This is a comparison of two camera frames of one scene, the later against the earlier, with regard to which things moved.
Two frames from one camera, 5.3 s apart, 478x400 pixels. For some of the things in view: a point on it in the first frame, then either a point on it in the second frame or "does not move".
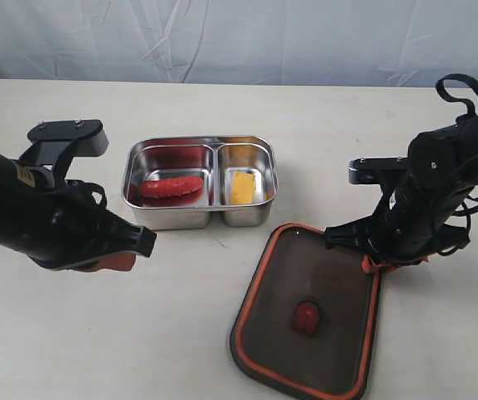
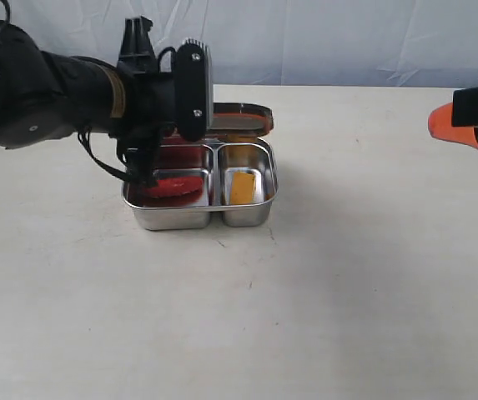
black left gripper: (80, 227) -> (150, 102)
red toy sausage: (171, 186) does not move
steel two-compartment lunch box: (178, 182) does not move
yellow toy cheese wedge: (243, 187) does not move
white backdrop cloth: (404, 43) does not move
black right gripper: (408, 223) -> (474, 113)
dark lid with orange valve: (305, 327) -> (245, 122)
